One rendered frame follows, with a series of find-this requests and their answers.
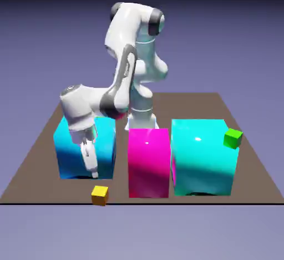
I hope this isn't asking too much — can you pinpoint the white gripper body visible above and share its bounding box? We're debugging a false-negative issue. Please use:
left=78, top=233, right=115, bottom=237
left=80, top=139, right=99, bottom=173

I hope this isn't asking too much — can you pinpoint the small yellow cube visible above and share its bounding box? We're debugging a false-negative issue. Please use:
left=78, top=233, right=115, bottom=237
left=91, top=185, right=109, bottom=207

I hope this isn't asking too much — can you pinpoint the large cyan box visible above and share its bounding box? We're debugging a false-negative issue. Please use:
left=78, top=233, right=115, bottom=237
left=170, top=118, right=240, bottom=197

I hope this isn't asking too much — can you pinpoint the large blue box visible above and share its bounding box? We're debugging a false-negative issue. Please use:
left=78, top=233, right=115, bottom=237
left=53, top=116, right=116, bottom=180

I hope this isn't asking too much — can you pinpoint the large magenta box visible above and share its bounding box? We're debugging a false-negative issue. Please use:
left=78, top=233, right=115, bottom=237
left=128, top=128, right=170, bottom=199

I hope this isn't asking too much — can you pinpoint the small green cube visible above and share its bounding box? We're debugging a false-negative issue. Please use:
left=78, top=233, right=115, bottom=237
left=223, top=128, right=244, bottom=149

